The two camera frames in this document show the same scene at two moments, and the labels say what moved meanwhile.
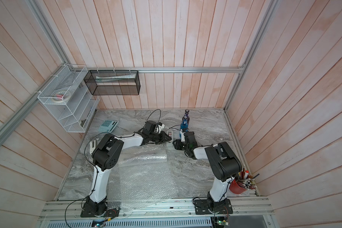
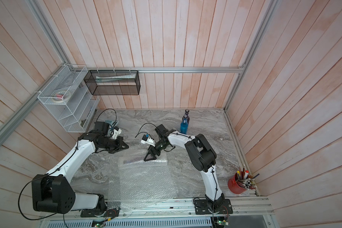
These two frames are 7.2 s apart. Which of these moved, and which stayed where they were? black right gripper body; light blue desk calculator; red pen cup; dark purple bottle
Moved: black right gripper body
Stayed: light blue desk calculator; dark purple bottle; red pen cup
